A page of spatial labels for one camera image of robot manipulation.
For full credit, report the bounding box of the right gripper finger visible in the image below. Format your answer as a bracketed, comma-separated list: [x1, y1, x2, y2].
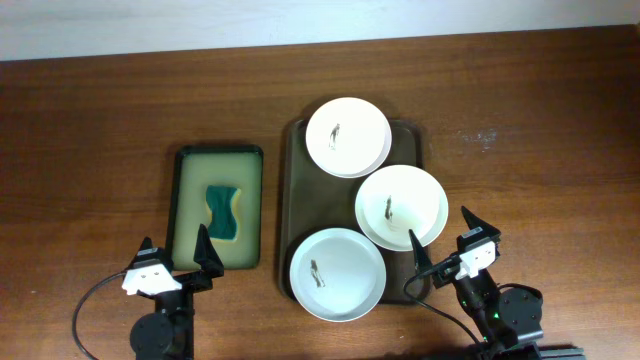
[408, 229, 433, 277]
[461, 206, 501, 239]

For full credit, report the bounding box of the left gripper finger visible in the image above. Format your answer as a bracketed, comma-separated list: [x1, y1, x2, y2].
[127, 237, 168, 270]
[193, 224, 224, 277]

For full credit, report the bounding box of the green yellow sponge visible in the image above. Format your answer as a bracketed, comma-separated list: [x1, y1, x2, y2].
[205, 185, 241, 242]

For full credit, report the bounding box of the white plate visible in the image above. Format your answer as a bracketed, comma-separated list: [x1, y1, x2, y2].
[289, 228, 386, 322]
[305, 97, 392, 178]
[354, 165, 449, 252]

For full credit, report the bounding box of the white plate bottom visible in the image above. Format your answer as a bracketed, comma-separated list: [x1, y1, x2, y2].
[289, 228, 386, 322]

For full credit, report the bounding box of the white plate top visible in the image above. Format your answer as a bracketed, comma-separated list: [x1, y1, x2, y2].
[305, 97, 392, 178]

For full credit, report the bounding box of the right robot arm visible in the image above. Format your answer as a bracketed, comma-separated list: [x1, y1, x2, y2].
[403, 207, 586, 360]

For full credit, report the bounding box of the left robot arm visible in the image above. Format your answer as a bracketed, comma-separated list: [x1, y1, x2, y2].
[122, 225, 224, 359]

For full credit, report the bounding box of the small green tray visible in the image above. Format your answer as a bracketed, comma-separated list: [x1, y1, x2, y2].
[166, 145, 264, 271]

